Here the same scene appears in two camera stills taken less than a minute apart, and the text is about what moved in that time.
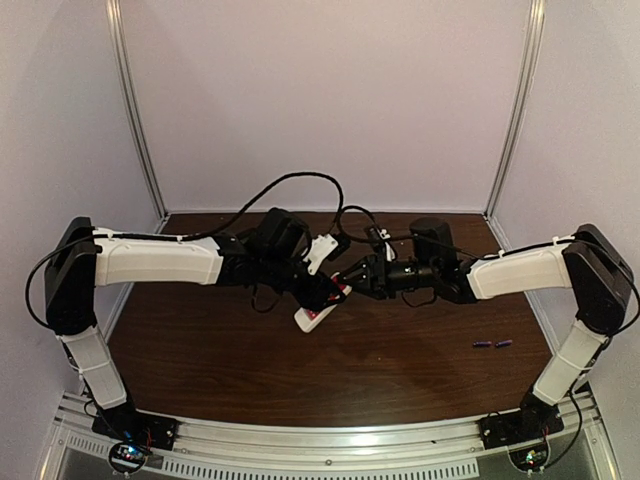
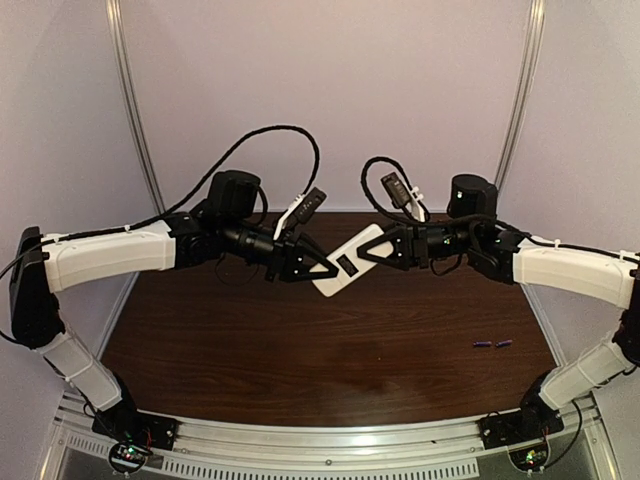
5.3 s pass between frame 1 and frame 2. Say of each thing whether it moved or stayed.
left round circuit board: stayed
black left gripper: moved
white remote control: moved
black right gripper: moved
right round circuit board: stayed
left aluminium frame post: stayed
